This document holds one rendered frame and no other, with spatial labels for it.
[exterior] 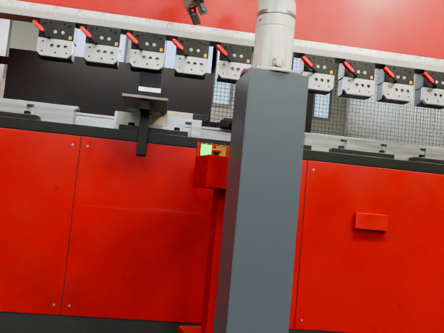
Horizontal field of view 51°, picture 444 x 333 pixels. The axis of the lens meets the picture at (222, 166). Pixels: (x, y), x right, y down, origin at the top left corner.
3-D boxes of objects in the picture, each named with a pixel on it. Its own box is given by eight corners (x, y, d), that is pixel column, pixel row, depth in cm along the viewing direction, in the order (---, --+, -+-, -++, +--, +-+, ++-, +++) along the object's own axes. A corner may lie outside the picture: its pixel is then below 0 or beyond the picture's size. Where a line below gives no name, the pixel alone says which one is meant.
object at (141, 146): (134, 152, 183) (140, 98, 184) (136, 155, 197) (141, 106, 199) (145, 153, 183) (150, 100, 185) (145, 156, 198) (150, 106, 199)
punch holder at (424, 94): (422, 102, 223) (424, 69, 224) (413, 106, 231) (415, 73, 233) (451, 106, 225) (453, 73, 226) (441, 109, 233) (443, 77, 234)
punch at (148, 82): (138, 90, 209) (140, 69, 210) (138, 90, 211) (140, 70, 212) (160, 92, 211) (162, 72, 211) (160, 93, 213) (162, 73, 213)
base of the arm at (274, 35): (311, 75, 134) (316, 14, 135) (248, 66, 130) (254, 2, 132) (289, 90, 153) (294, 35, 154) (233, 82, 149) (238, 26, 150)
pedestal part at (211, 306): (205, 335, 170) (219, 188, 174) (200, 330, 176) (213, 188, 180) (220, 335, 172) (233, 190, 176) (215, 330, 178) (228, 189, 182)
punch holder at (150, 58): (128, 65, 206) (132, 30, 207) (129, 71, 214) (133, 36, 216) (162, 70, 208) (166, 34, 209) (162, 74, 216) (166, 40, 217)
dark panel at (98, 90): (-1, 127, 249) (9, 47, 253) (0, 127, 251) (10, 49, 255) (207, 148, 263) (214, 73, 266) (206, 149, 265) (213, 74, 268)
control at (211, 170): (205, 187, 167) (210, 137, 168) (192, 186, 182) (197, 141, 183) (256, 192, 174) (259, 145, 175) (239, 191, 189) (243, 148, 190)
